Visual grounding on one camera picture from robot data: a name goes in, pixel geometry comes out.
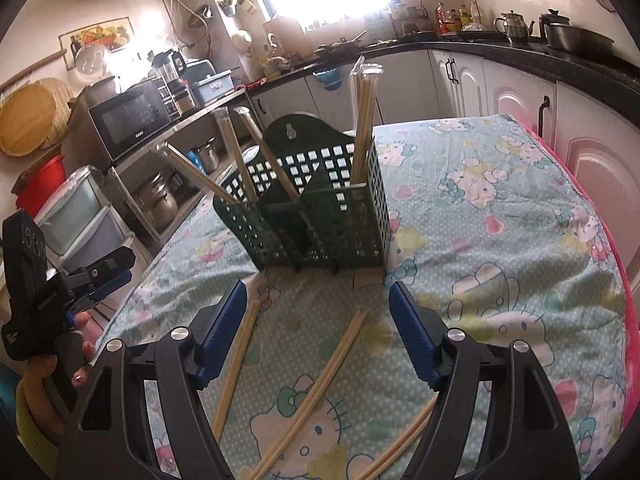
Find bamboo chopstick pair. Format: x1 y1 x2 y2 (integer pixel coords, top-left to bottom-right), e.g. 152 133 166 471
212 300 260 442
250 310 368 479
233 105 321 241
357 394 438 480
211 106 260 202

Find left hand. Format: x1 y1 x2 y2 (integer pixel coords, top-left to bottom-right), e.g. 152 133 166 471
21 310 96 444

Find plastic drawer unit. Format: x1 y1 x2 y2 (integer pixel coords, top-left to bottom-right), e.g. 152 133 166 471
35 166 134 271

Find red plastic bucket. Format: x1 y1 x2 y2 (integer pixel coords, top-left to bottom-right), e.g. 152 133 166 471
13 154 66 218

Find stainless steel pot stack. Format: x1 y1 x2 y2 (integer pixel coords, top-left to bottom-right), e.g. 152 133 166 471
134 174 178 233

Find round bamboo cutting board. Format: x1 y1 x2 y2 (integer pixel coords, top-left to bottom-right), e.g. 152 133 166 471
0 78 74 157

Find wrapped chopsticks in basket right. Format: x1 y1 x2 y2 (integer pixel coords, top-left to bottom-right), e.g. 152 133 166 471
153 142 236 204

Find wrapped chopsticks in basket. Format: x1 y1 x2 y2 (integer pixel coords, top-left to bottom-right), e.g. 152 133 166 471
153 142 236 204
349 55 384 185

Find black microwave oven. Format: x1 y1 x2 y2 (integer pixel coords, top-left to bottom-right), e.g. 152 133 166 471
89 77 177 162

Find Hello Kitty tablecloth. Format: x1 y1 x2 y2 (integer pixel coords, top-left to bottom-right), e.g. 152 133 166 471
94 112 640 480

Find bamboo chopstick pair on cloth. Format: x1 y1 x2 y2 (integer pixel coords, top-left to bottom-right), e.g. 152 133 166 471
211 106 260 202

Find green plastic utensil basket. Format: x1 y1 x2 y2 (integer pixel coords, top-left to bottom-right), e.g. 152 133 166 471
213 113 390 272

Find blue bowl on cabinet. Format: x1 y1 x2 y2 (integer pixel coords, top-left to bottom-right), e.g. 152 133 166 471
312 66 343 91

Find wrapped chopsticks in basket left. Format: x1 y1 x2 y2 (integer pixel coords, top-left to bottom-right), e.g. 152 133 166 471
349 55 384 185

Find black pot on stove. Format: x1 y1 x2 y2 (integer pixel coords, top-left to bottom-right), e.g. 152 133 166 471
538 9 614 58

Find steel kettle on counter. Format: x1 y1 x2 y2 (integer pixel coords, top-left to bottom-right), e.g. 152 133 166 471
494 10 535 44

